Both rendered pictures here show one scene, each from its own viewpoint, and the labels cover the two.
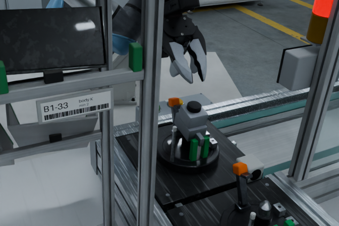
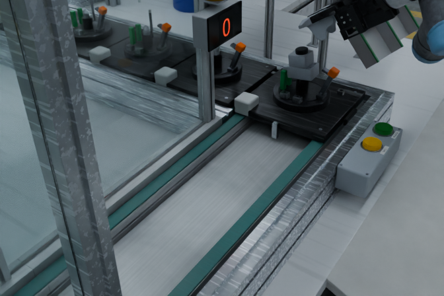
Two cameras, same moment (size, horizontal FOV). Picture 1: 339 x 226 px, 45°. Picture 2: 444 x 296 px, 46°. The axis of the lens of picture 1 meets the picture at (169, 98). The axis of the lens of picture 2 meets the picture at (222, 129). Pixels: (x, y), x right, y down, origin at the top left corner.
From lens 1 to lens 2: 1.79 m
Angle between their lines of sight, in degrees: 112
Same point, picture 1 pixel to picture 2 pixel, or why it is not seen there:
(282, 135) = (242, 188)
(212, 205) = (253, 76)
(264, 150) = (251, 161)
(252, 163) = (243, 96)
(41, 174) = (406, 106)
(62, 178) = not seen: hidden behind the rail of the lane
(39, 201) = not seen: hidden behind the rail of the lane
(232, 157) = (265, 107)
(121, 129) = (377, 104)
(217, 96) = (390, 281)
